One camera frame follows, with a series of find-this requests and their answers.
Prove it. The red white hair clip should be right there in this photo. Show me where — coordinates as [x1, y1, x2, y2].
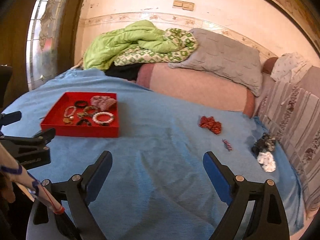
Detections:
[222, 139, 233, 151]

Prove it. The white pearl bracelet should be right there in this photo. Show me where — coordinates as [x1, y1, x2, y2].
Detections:
[92, 111, 115, 126]

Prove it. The red patterned scrunchie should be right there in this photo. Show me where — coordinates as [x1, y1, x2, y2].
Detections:
[199, 116, 222, 135]

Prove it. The grey textured pillow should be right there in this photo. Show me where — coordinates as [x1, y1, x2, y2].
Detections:
[168, 28, 263, 96]

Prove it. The red plaid fabric scrunchie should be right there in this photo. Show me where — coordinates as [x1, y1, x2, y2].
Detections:
[90, 95, 117, 112]

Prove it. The green quilted comforter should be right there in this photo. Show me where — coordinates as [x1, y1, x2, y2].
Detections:
[82, 20, 199, 70]

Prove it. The pink bolster cushion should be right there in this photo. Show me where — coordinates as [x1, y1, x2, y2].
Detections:
[136, 63, 255, 118]

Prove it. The red jewelry tray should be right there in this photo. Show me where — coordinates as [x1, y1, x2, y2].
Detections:
[41, 92, 119, 138]

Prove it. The beige wall switch plate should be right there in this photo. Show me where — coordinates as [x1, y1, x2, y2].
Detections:
[172, 0, 195, 11]

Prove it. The striped floral sofa cushion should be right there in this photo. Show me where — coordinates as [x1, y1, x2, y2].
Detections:
[258, 67, 320, 217]

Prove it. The dark floral scrunchie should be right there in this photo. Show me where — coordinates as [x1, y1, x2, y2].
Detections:
[251, 133, 276, 157]

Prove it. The stained glass door window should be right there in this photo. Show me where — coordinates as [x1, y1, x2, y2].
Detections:
[25, 0, 63, 90]

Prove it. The white printed pillow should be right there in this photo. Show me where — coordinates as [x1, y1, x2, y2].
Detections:
[271, 52, 312, 83]

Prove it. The pink bead bracelet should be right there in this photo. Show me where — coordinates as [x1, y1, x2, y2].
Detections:
[63, 105, 77, 119]

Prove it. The white marked stick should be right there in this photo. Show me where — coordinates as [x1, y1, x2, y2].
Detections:
[1, 145, 65, 215]

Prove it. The white patterned scrunchie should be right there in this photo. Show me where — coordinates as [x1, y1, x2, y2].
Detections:
[257, 151, 276, 172]

